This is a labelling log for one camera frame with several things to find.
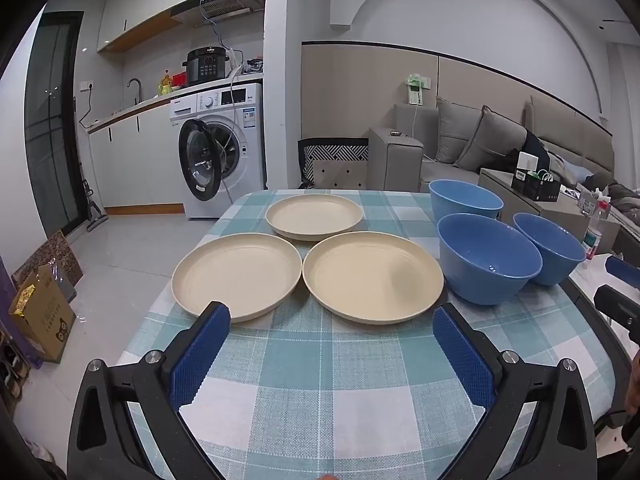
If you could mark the blue bowl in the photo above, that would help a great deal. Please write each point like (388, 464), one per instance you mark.
(487, 265)
(465, 197)
(552, 255)

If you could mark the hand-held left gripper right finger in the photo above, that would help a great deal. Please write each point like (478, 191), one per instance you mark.
(462, 360)

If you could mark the grey sofa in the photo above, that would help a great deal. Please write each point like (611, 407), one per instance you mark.
(395, 160)

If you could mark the dark jacket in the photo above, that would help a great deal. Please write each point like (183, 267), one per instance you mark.
(536, 147)

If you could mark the wall socket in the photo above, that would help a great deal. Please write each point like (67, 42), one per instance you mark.
(86, 85)

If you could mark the white washing machine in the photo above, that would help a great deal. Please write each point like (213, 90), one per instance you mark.
(240, 110)

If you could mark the beige diamond print cushion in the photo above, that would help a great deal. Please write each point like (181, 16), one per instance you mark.
(340, 175)

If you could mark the white paper roll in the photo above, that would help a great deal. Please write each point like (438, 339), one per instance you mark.
(528, 161)

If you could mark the range hood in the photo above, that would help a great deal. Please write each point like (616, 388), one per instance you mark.
(225, 7)

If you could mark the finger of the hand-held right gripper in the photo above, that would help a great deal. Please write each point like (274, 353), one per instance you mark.
(617, 310)
(625, 270)

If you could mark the cream plate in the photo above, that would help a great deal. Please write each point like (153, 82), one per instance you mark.
(372, 275)
(314, 215)
(235, 275)

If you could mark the clear water bottle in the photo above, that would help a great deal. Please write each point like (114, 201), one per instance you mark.
(595, 235)

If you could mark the kitchen faucet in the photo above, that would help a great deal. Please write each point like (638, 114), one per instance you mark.
(136, 87)

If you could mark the white kitchen counter cabinet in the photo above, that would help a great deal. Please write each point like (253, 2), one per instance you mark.
(135, 160)

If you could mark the dark glass door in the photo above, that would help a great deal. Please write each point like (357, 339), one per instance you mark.
(52, 125)

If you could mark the metal tissue box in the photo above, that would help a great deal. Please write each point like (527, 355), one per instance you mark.
(590, 205)

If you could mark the grey sofa cushion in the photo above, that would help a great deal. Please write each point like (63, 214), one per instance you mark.
(492, 140)
(457, 130)

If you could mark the black pressure cooker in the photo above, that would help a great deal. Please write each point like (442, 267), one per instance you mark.
(205, 66)

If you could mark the black white patterned cushion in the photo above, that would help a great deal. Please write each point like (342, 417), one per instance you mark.
(332, 150)

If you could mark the green white wall device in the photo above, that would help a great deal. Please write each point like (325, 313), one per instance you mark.
(416, 89)

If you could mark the floor mop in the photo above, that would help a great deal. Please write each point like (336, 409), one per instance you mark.
(92, 210)

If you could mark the cardboard box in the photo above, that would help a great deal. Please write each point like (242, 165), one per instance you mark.
(42, 315)

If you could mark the dark olive clothes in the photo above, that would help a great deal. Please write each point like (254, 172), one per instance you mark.
(620, 192)

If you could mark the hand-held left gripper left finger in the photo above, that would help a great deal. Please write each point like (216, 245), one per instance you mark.
(200, 355)

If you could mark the brown dotted board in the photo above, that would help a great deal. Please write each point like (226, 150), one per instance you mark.
(55, 257)

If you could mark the grey side cabinet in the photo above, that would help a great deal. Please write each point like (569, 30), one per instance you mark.
(550, 215)

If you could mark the teal checked tablecloth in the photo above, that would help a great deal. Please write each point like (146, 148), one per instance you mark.
(325, 360)

